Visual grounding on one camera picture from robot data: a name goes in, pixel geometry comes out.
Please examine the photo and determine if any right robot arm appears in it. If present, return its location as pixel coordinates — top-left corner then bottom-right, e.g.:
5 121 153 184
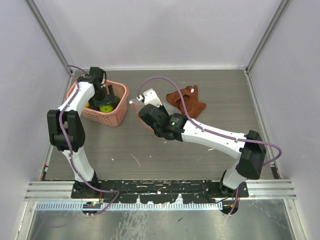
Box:
138 104 266 197

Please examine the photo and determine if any pink plastic basket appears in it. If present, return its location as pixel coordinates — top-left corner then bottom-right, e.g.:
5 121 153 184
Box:
81 80 129 127

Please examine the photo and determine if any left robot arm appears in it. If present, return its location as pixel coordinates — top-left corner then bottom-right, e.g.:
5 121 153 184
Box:
47 66 120 198

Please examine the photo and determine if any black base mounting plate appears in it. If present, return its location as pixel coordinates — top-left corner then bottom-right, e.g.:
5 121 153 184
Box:
71 180 236 204

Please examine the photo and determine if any aluminium frame rail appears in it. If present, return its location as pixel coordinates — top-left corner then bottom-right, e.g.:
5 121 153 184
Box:
24 179 297 201

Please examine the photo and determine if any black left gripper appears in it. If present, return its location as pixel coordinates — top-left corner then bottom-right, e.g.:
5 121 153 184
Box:
89 84 116 112

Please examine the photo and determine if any brown cloth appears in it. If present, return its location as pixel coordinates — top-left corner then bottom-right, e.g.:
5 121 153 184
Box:
166 84 207 119

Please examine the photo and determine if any clear zip top bag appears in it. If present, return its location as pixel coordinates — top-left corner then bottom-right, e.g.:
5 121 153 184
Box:
127 98 181 132

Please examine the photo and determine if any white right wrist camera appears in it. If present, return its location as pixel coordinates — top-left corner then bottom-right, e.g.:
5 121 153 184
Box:
136 88 163 108

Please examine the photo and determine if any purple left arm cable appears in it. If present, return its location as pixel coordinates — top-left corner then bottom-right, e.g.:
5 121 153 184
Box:
58 64 120 216

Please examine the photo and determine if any light green apple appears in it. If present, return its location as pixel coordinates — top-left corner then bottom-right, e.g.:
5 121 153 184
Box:
99 104 114 113

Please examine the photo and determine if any white slotted cable duct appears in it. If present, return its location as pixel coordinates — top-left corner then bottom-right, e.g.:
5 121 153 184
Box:
35 200 223 212

